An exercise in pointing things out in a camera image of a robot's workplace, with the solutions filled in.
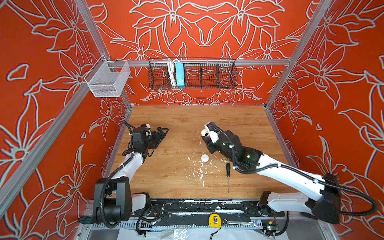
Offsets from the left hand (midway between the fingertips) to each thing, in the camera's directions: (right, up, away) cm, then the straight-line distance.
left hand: (165, 132), depth 86 cm
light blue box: (+9, +35, +4) cm, 36 cm away
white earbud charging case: (+24, -16, +4) cm, 29 cm away
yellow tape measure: (+26, -40, -17) cm, 51 cm away
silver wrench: (+32, -41, -16) cm, 55 cm away
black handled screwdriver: (+37, -24, -2) cm, 44 cm away
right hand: (+22, +1, -13) cm, 25 cm away
